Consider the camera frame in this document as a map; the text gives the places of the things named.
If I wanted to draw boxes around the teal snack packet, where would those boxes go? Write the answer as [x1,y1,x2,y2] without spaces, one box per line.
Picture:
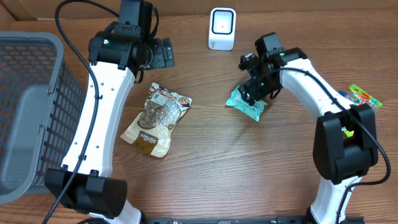
[226,85,267,122]

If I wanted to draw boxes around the brown nuts snack pouch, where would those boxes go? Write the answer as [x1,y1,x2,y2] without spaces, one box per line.
[121,83,192,158]

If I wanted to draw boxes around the green Haribo gummy bag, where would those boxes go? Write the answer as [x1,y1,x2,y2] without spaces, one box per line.
[340,83,384,138]

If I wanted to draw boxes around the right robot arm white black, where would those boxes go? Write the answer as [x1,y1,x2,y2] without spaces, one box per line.
[239,32,378,223]

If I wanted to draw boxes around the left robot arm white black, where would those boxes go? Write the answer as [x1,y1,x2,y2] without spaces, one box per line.
[45,0,174,223]

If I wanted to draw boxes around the white barcode scanner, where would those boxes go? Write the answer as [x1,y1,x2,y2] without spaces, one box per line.
[208,7,236,51]

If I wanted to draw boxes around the grey plastic mesh basket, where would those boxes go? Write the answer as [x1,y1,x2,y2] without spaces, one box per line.
[1,31,85,204]

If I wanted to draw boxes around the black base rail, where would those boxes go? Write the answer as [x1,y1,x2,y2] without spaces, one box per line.
[136,214,365,224]

